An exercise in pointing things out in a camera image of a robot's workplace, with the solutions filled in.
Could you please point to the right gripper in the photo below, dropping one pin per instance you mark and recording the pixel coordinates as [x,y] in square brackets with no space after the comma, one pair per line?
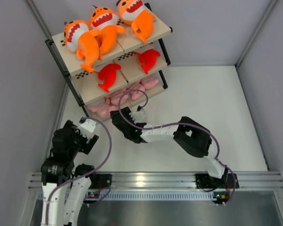
[125,112]

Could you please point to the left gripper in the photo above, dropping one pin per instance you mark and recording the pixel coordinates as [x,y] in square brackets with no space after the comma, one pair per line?
[87,144]

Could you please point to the pink striped plush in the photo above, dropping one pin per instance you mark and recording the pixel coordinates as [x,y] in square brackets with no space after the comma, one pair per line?
[115,97]
[137,90]
[103,110]
[149,82]

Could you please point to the large red shark plush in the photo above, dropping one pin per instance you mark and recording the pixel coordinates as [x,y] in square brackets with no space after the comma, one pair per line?
[108,75]

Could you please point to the small red shark plush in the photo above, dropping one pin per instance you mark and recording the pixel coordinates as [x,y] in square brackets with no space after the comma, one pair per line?
[147,59]

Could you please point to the orange shark plush face down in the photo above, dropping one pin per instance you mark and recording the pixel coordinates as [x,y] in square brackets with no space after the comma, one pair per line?
[82,40]

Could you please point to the orange shark plush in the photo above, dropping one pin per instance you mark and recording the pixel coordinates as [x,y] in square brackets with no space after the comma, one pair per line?
[105,20]

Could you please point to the orange shark plush facing up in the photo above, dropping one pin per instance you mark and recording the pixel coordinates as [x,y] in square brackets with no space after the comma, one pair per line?
[135,14]

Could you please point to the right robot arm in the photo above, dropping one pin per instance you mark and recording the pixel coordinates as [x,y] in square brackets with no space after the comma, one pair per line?
[196,140]

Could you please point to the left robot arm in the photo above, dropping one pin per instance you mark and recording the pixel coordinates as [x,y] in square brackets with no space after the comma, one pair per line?
[64,186]

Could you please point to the beige three-tier shelf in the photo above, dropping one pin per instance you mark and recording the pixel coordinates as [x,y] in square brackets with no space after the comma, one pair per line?
[109,60]

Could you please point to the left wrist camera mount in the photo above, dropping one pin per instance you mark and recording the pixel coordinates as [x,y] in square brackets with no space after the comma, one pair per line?
[87,127]

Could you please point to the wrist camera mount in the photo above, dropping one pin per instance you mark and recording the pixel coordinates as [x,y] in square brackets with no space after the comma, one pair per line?
[139,115]
[87,127]

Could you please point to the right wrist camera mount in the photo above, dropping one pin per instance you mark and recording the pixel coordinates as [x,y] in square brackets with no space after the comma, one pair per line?
[139,115]

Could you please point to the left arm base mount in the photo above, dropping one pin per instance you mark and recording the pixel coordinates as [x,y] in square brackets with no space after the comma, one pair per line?
[100,180]

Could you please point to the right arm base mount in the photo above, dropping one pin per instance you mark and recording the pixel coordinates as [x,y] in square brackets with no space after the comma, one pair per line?
[206,182]

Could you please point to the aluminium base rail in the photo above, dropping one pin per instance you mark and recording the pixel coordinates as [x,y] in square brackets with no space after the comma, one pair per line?
[184,181]

